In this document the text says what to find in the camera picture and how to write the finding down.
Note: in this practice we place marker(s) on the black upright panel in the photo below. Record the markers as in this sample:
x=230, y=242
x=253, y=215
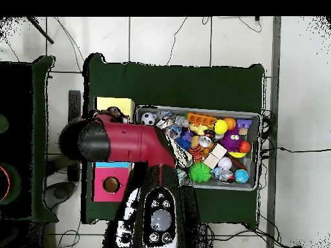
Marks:
x=74, y=103

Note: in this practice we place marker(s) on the colourful knotted rag toy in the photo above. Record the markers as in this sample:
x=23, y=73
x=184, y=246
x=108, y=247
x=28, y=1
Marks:
x=113, y=112

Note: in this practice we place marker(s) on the white toy baseball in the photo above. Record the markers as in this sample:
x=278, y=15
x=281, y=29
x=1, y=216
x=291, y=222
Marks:
x=225, y=163

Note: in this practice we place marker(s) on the silver mesh bin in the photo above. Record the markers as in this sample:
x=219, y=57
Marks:
x=219, y=184

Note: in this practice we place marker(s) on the yellow smooth ball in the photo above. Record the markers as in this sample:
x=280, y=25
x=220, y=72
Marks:
x=220, y=126

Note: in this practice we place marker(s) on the black rod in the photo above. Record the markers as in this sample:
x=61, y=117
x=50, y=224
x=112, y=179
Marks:
x=41, y=31

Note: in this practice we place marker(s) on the red orange ball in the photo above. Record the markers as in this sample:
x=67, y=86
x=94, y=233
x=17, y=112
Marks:
x=244, y=146

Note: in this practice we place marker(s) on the cream knitted cloth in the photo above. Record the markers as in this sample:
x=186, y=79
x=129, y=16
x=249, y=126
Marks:
x=186, y=156

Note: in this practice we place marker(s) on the blue globe ball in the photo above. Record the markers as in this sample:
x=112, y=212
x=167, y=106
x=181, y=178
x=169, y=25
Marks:
x=241, y=176

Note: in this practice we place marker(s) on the purple furry monster toy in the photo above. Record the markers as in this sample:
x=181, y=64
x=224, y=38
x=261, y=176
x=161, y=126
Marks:
x=231, y=140

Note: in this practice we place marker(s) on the black and white soccer ball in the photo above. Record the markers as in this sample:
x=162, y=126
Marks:
x=148, y=118

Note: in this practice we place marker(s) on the wooden box with three holes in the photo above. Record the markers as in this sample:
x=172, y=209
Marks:
x=103, y=193

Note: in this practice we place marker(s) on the dark grey stand base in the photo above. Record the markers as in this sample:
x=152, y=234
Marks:
x=58, y=193

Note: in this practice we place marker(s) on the dark green table cloth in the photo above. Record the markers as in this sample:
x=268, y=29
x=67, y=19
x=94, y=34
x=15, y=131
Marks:
x=41, y=129
x=181, y=85

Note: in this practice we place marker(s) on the orange toy basketball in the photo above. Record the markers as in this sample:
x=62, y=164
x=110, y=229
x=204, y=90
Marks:
x=230, y=123

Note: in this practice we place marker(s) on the green spiky rubber ball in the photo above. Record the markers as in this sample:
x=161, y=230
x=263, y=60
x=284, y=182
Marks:
x=199, y=172

